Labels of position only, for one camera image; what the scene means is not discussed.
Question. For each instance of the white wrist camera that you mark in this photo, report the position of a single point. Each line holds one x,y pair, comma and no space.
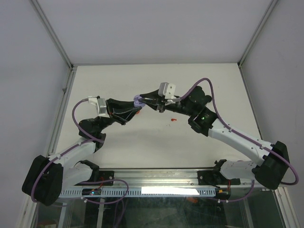
167,90
100,105

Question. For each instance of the aluminium frame post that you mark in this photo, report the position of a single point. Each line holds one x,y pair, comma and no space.
51,32
268,12

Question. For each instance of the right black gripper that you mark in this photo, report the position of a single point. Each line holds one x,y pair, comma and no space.
158,104

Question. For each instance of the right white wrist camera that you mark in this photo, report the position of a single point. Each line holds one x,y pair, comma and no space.
167,90

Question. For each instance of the slotted cable duct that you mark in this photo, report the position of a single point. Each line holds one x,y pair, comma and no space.
138,192

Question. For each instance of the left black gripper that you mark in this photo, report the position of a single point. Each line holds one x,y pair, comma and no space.
121,111

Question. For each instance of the aluminium mounting rail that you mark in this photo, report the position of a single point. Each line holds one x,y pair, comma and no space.
152,177

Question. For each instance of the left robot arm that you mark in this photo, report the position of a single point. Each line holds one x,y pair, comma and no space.
49,176

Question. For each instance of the left aluminium frame post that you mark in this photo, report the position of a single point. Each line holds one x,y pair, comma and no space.
51,32

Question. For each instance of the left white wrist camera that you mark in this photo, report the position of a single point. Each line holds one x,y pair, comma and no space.
100,105

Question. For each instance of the purple charging case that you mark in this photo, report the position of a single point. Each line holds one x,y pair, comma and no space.
137,101

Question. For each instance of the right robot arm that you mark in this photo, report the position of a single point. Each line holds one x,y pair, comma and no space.
267,163

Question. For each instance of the right aluminium frame post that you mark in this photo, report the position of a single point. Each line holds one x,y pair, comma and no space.
268,12

